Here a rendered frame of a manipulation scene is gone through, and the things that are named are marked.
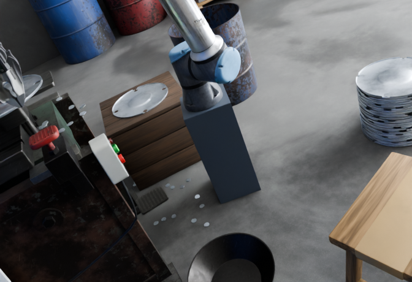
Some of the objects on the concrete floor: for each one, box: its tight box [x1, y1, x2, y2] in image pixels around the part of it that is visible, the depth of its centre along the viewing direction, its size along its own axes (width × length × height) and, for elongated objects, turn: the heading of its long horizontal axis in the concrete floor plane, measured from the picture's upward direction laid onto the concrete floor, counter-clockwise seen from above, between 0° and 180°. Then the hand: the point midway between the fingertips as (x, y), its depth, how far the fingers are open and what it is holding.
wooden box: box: [99, 71, 201, 191], centre depth 191 cm, size 40×38×35 cm
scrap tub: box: [167, 2, 258, 106], centre depth 221 cm, size 42×42×48 cm
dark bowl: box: [187, 232, 275, 282], centre depth 125 cm, size 30×30×7 cm
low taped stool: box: [329, 152, 412, 282], centre depth 100 cm, size 34×24×34 cm
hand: (18, 100), depth 84 cm, fingers closed
